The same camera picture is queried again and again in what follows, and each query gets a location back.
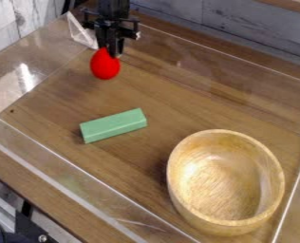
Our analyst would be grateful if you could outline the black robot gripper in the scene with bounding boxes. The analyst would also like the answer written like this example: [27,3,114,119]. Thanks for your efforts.
[82,0,139,58]

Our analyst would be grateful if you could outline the red plush strawberry toy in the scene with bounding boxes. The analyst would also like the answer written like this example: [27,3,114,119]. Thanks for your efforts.
[90,47,121,80]

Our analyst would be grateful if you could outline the clear acrylic tray walls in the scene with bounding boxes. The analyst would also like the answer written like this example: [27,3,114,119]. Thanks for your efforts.
[0,18,300,243]

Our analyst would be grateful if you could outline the green rectangular block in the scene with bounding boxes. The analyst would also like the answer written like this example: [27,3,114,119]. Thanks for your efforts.
[79,108,147,143]

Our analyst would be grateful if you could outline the wooden bowl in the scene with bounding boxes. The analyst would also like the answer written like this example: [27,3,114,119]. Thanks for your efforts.
[166,129,286,236]

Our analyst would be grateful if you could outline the clear acrylic corner bracket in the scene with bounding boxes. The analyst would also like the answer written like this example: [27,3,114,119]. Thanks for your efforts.
[66,12,98,50]

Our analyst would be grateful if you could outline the black metal bracket with bolt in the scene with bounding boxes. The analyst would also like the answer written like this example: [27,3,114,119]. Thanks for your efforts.
[14,212,59,243]

